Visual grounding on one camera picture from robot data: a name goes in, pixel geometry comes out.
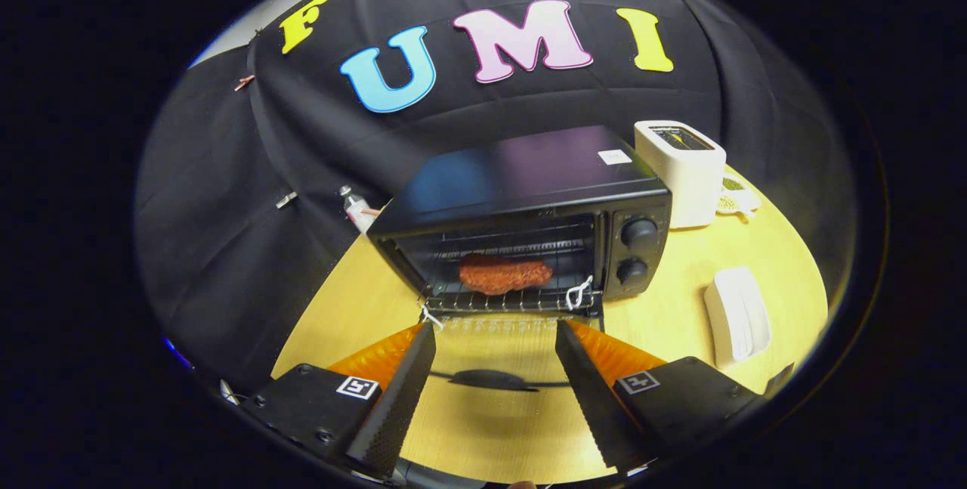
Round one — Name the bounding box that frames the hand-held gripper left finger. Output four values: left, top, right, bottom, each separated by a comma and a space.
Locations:
242, 321, 437, 478

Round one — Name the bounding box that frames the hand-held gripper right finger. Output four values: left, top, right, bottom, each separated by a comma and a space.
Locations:
555, 319, 760, 475

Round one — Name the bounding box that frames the red meat slice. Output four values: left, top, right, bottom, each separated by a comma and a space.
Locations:
458, 253, 554, 296

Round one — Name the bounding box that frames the black toaster oven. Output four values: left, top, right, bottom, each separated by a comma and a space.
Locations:
366, 125, 673, 393

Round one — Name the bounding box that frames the white pop-up toaster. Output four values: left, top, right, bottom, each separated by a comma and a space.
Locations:
633, 119, 728, 230

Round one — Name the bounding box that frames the white rectangular dish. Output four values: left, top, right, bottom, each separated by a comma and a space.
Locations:
704, 266, 772, 369

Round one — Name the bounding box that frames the small clear bottle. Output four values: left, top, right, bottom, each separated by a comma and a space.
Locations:
338, 185, 376, 234

